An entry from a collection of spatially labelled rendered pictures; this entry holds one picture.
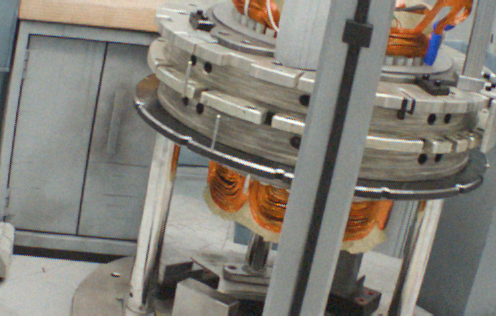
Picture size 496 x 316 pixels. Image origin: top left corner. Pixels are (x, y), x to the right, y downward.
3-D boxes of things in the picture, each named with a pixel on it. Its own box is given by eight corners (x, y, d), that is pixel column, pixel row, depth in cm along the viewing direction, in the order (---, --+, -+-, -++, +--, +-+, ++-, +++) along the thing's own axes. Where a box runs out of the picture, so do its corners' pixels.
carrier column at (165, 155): (128, 320, 113) (163, 112, 106) (124, 308, 115) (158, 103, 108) (153, 322, 113) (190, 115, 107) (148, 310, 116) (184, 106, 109)
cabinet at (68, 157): (-11, 252, 125) (20, 19, 117) (-18, 188, 142) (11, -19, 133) (160, 269, 131) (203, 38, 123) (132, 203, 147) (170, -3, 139)
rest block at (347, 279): (345, 299, 123) (357, 253, 121) (298, 280, 125) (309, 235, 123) (362, 287, 126) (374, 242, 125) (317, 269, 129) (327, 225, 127)
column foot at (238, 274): (284, 287, 127) (286, 280, 127) (223, 280, 126) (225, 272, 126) (281, 275, 130) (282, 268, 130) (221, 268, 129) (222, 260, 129)
